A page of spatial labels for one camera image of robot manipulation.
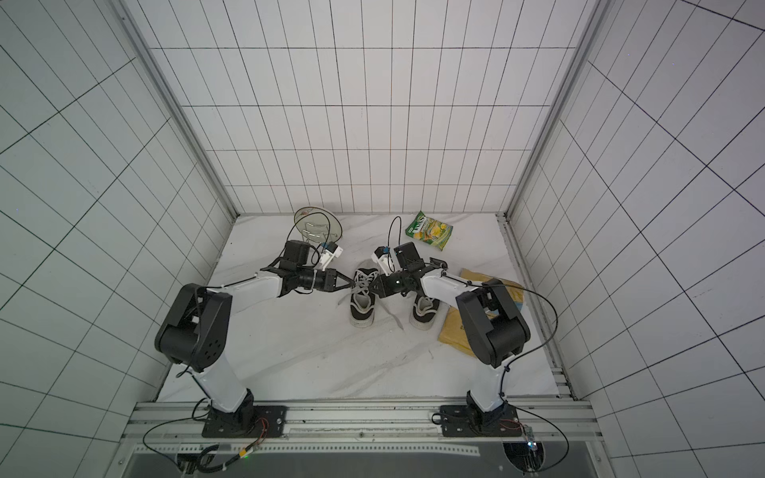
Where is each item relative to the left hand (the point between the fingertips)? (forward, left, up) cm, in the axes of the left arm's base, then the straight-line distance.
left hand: (349, 287), depth 87 cm
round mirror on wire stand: (+22, +12, +4) cm, 25 cm away
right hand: (+1, -3, -3) cm, 5 cm away
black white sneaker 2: (-8, -21, -4) cm, 23 cm away
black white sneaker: (-1, -4, -6) cm, 7 cm away
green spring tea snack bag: (+29, -28, -7) cm, 41 cm away
